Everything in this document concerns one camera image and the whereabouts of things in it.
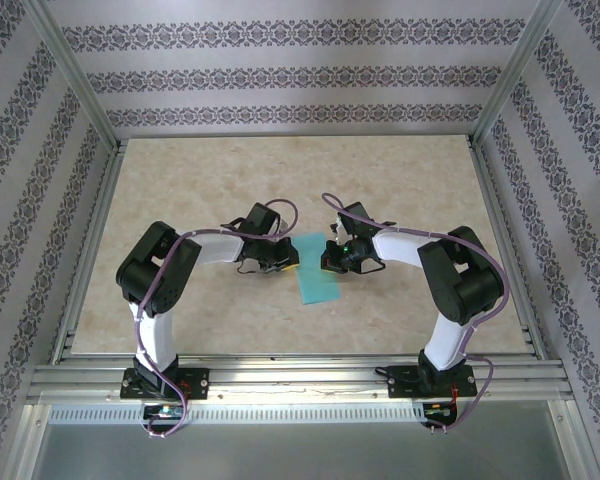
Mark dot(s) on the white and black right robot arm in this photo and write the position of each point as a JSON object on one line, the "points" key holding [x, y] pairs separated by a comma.
{"points": [[400, 250]]}

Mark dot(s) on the aluminium side rail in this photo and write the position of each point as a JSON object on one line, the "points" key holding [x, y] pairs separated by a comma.
{"points": [[495, 210], [100, 210]]}

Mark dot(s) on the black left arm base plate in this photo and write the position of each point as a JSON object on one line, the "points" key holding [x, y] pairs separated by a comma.
{"points": [[197, 382]]}

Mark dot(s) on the aluminium frame post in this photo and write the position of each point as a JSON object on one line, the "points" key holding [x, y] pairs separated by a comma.
{"points": [[70, 70], [517, 70]]}

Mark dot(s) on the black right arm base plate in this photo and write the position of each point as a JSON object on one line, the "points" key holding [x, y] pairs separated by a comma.
{"points": [[405, 382]]}

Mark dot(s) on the small circuit board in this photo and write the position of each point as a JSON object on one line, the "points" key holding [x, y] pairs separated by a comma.
{"points": [[437, 411], [165, 411]]}

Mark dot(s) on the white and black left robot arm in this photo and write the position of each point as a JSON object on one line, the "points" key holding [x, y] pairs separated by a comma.
{"points": [[215, 250]]}

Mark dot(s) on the grey metal shelf panel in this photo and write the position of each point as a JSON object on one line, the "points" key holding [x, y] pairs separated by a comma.
{"points": [[300, 450]]}

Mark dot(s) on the turquoise cloth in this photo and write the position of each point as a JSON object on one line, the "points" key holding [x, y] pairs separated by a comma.
{"points": [[317, 280]]}

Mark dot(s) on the long aluminium frame rail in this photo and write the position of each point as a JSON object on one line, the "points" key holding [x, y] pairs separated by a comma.
{"points": [[300, 380]]}

